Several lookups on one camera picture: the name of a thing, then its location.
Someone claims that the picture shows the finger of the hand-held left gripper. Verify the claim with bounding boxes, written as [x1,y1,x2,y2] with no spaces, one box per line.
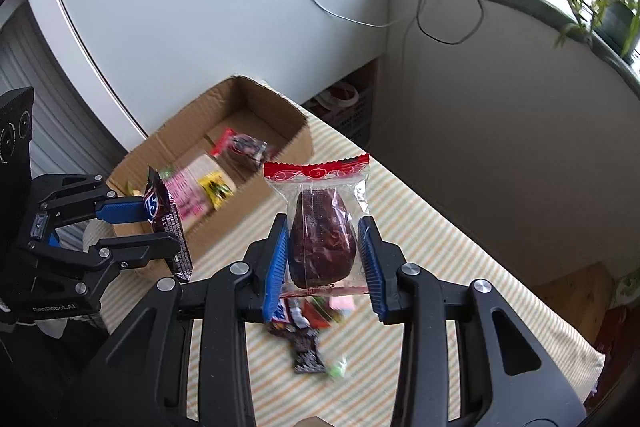
[30,173,153,229]
[69,232,183,294]

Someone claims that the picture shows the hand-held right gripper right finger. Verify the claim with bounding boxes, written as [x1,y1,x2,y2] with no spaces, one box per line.
[356,216,586,427]

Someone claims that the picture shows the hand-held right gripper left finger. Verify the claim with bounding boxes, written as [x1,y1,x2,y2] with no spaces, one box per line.
[87,212,292,427]

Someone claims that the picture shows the brown chocolate bar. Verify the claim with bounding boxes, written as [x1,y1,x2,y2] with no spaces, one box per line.
[142,166,195,283]
[267,297,326,375]

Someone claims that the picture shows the dark cake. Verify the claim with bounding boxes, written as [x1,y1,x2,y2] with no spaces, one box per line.
[263,153,371,295]

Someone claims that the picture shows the orange red candy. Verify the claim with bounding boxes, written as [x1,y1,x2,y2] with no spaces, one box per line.
[300,297,333,323]

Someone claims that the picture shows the beige packet with pink print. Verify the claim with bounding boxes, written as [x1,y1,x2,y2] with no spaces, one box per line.
[165,150,236,223]

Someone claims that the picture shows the yellow candy packet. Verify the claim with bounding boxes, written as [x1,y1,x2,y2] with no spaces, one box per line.
[197,172,235,210]

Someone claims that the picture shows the small green candy packet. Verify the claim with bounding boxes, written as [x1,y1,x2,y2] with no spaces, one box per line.
[325,357,349,380]

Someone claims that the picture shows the round chocolate candy red ends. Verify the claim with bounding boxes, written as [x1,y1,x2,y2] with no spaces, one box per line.
[210,128,278,170]

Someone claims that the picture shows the brown cardboard box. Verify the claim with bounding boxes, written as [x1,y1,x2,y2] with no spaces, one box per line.
[107,75,313,275]

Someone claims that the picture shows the striped beige table cloth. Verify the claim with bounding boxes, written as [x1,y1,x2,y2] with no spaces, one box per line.
[185,99,606,427]

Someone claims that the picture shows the white ribbed shutter door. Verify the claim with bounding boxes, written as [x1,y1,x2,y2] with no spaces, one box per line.
[0,2,146,188]

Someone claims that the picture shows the grey plastic basket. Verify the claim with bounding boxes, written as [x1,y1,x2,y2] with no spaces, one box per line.
[302,59,378,150]

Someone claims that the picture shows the red and white slippers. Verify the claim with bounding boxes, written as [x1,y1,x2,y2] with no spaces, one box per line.
[312,82,360,110]

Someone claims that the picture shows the brown wooden stool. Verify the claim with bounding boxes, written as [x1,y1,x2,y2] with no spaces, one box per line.
[530,261,616,338]

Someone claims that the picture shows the white cabinet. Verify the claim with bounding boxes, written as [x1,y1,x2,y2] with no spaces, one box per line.
[17,0,396,148]

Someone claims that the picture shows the potted spider plant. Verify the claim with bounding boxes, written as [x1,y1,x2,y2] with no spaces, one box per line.
[552,0,640,58]

